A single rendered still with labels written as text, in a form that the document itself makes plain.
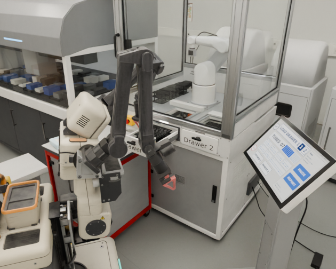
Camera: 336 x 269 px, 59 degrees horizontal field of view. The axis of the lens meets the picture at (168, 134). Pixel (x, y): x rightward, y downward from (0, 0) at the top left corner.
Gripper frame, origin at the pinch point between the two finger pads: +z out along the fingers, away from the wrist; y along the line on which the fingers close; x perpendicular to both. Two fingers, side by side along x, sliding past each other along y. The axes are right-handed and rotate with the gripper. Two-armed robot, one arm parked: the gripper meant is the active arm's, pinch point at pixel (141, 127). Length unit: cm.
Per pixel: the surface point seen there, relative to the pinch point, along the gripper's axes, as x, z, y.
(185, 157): -20.6, 31.5, 21.9
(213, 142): -44, 10, 23
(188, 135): -23.8, 10.4, 21.8
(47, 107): 111, 9, -9
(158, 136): -9.3, 8.0, 6.6
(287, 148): -97, -14, 7
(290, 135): -96, -17, 14
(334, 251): -127, 107, 67
